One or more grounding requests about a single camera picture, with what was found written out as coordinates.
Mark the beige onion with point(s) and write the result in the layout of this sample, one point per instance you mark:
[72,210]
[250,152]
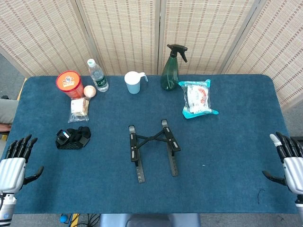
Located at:
[90,91]

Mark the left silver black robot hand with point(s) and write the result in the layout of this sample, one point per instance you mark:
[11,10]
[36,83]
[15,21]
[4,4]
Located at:
[13,170]

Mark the person leg grey trousers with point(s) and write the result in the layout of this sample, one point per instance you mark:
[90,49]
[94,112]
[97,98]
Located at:
[7,111]

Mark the small blue ball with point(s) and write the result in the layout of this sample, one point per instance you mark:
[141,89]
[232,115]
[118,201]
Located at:
[64,218]

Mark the teal snack package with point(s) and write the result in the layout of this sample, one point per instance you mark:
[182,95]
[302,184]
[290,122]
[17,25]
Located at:
[198,99]

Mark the black folding laptop stand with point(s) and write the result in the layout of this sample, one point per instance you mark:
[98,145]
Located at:
[134,146]

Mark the blue carpet table cover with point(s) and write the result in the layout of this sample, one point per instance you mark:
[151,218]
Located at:
[94,177]

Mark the woven folding screen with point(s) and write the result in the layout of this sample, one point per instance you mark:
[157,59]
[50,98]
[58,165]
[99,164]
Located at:
[123,35]

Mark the clear bag of pastries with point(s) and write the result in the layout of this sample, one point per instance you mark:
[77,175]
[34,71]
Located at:
[78,108]

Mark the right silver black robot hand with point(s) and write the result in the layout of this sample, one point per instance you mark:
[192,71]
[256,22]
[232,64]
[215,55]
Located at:
[293,170]

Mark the green spray bottle black trigger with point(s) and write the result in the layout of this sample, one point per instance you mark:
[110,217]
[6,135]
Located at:
[169,75]

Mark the red snack canister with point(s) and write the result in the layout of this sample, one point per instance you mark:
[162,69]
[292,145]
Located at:
[68,82]

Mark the clear water bottle green label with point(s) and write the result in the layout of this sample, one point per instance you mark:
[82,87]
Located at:
[99,79]

